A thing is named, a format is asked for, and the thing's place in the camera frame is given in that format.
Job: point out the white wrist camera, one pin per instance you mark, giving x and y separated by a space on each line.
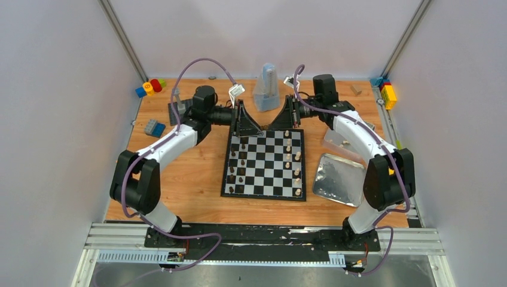
235 91
289 81

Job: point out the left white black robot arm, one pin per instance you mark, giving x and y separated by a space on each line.
136 183

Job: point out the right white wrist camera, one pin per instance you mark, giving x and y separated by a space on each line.
289 81

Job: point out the small wooden block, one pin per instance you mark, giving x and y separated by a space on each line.
356 89

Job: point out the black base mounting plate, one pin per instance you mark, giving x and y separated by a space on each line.
262 242

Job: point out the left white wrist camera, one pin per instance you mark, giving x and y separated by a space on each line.
235 91

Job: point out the clear plastic container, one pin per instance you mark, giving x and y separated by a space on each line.
338 144

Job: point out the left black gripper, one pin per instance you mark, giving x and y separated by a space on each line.
238 117

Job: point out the grey lego baseplate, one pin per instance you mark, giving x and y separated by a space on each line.
172 115

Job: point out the grey lego tower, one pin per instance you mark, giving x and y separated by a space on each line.
179 104

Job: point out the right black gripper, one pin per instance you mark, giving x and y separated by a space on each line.
287 117

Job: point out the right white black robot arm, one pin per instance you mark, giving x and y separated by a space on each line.
389 181

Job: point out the stacked lego bricks right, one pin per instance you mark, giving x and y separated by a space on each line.
387 92

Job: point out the black white chessboard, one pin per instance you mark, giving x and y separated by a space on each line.
271 166

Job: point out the blue grey lego brick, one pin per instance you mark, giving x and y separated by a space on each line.
154 128

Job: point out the colourful toy blocks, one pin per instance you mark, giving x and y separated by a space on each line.
151 87

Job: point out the silver metal tray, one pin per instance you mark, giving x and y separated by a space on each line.
339 179

